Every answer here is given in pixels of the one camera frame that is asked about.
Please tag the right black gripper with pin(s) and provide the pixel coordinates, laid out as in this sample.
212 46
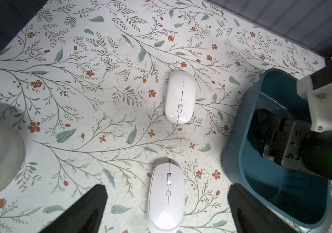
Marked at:
293 145

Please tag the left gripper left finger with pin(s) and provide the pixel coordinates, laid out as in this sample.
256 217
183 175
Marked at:
84 216

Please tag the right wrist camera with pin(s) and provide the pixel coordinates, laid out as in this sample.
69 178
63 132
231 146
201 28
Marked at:
316 89

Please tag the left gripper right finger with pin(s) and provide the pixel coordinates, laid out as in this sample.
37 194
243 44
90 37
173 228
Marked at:
252 216

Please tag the teal plastic storage box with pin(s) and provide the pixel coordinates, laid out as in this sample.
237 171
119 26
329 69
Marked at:
299 197

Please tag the silver grey mouse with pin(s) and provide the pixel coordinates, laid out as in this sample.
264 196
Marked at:
323 228

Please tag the white logo mouse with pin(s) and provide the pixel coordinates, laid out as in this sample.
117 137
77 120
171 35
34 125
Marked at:
166 199

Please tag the white slim mouse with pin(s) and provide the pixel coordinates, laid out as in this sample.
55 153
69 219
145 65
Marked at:
180 97

